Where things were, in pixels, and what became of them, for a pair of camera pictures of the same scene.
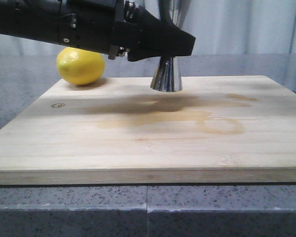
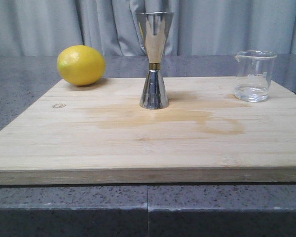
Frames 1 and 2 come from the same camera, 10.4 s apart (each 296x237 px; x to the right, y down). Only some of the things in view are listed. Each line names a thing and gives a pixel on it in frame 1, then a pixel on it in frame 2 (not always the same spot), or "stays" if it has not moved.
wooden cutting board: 217,131 stays
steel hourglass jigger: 166,77 -> 155,27
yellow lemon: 80,66 stays
